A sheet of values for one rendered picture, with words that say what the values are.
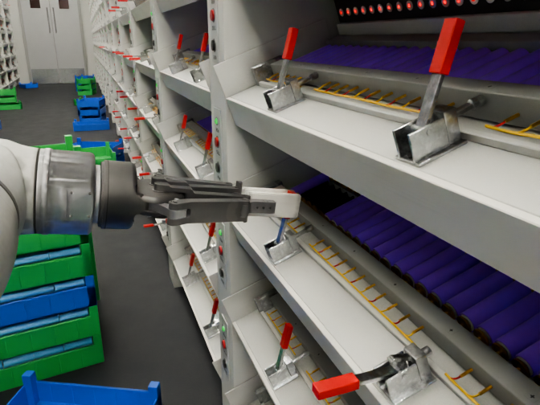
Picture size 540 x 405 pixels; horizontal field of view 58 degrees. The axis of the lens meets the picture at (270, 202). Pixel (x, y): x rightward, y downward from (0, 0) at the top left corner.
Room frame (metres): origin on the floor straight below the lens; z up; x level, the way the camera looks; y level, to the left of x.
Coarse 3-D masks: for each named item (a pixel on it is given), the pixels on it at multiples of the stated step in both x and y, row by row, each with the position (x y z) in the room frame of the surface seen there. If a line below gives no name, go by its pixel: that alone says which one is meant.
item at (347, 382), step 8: (392, 360) 0.32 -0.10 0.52; (384, 368) 0.33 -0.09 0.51; (392, 368) 0.33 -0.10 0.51; (344, 376) 0.31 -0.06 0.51; (352, 376) 0.31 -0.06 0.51; (360, 376) 0.32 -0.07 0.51; (368, 376) 0.32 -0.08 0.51; (376, 376) 0.32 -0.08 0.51; (384, 376) 0.32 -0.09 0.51; (392, 376) 0.32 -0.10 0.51; (320, 384) 0.31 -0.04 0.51; (328, 384) 0.31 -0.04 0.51; (336, 384) 0.31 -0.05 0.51; (344, 384) 0.30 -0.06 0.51; (352, 384) 0.31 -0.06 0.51; (360, 384) 0.31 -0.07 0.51; (320, 392) 0.30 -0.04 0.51; (328, 392) 0.30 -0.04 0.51; (336, 392) 0.30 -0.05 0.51; (344, 392) 0.30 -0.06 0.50
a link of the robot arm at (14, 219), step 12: (0, 192) 0.39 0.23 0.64; (0, 204) 0.36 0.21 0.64; (12, 204) 0.40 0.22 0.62; (0, 216) 0.35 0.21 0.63; (12, 216) 0.37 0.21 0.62; (0, 228) 0.33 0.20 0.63; (12, 228) 0.36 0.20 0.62; (0, 240) 0.32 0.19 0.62; (12, 240) 0.35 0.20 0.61; (0, 252) 0.32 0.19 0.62; (12, 252) 0.34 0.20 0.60; (0, 264) 0.31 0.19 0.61; (12, 264) 0.34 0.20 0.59; (0, 276) 0.31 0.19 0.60; (0, 288) 0.31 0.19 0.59
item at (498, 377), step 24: (312, 216) 0.61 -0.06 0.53; (336, 240) 0.53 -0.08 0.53; (360, 264) 0.47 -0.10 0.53; (384, 288) 0.43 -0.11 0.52; (408, 288) 0.41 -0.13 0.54; (408, 312) 0.39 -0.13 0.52; (432, 312) 0.37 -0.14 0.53; (408, 336) 0.37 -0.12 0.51; (432, 336) 0.36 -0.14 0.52; (456, 336) 0.34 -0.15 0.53; (456, 360) 0.33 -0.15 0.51; (480, 360) 0.31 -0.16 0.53; (504, 360) 0.30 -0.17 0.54; (456, 384) 0.31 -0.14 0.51; (504, 384) 0.28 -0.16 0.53; (528, 384) 0.28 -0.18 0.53
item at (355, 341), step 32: (288, 160) 0.77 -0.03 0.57; (256, 224) 0.69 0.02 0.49; (256, 256) 0.62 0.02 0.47; (320, 256) 0.55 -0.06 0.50; (288, 288) 0.50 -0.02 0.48; (320, 288) 0.49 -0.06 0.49; (320, 320) 0.44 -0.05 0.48; (352, 320) 0.42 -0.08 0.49; (352, 352) 0.38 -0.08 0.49; (384, 352) 0.37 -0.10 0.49; (480, 384) 0.31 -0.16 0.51
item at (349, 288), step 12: (300, 240) 0.59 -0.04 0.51; (312, 252) 0.55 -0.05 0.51; (324, 264) 0.52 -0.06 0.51; (336, 276) 0.49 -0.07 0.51; (348, 288) 0.46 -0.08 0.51; (360, 300) 0.44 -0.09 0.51; (372, 312) 0.42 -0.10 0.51; (384, 324) 0.40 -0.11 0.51; (396, 336) 0.38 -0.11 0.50; (432, 372) 0.33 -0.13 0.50; (444, 372) 0.32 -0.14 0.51
